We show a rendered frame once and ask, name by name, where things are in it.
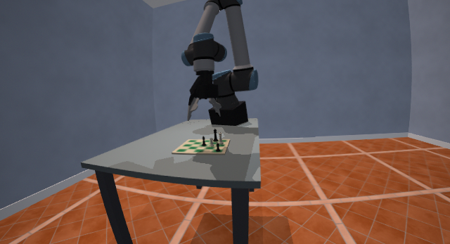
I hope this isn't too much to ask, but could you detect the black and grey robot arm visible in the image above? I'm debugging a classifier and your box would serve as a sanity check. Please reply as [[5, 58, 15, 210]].
[[181, 0, 258, 109]]

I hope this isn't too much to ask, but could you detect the green and cream chessboard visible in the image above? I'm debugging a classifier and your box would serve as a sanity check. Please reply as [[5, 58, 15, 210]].
[[172, 139, 230, 155]]

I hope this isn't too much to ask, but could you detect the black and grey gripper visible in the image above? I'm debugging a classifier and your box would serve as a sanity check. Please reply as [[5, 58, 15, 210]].
[[187, 70, 221, 121]]

